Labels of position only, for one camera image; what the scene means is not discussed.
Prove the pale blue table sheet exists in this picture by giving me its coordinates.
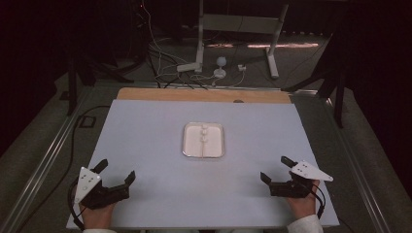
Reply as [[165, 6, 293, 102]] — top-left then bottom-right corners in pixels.
[[65, 98, 341, 230]]

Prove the black stand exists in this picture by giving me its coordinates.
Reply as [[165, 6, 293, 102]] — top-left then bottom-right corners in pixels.
[[281, 32, 347, 129], [65, 48, 134, 117]]

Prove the person's left hand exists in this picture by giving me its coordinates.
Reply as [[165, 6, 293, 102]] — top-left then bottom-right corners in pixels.
[[79, 202, 117, 232]]

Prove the white square tray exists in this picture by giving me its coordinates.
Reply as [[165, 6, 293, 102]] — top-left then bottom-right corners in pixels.
[[182, 121, 225, 159]]

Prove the metal floor rail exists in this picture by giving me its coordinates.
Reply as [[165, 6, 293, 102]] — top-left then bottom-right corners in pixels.
[[0, 84, 95, 233], [323, 96, 394, 233]]

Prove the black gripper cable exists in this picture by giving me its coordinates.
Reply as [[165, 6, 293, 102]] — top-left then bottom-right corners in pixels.
[[310, 181, 326, 220], [66, 179, 86, 232]]

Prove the white metal stand frame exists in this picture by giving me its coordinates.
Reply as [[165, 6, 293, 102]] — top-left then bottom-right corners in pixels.
[[194, 0, 291, 80]]

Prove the wooden table board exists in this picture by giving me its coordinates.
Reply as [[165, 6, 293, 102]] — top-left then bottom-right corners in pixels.
[[116, 86, 292, 105]]

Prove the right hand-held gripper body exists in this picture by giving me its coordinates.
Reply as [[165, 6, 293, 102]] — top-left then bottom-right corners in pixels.
[[268, 159, 334, 199]]

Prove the person's right hand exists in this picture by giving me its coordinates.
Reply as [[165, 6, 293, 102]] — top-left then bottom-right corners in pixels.
[[286, 179, 322, 220]]

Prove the white floor cable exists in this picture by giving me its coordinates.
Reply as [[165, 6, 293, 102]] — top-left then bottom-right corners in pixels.
[[141, 0, 247, 88]]

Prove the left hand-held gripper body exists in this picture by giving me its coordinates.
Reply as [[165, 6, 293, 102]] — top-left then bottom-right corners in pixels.
[[74, 166, 131, 211]]

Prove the white power strip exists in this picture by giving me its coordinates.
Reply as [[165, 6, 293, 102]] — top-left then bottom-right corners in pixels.
[[176, 61, 202, 74]]

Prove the black floor cable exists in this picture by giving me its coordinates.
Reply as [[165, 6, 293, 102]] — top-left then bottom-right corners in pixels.
[[15, 104, 112, 233]]

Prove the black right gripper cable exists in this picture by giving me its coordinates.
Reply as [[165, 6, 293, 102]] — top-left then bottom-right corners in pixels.
[[310, 181, 326, 220]]

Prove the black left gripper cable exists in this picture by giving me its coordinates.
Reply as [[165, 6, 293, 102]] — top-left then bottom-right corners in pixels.
[[66, 179, 86, 232]]

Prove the white round lamp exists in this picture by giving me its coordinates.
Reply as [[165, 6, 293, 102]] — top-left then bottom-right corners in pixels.
[[213, 55, 228, 80]]

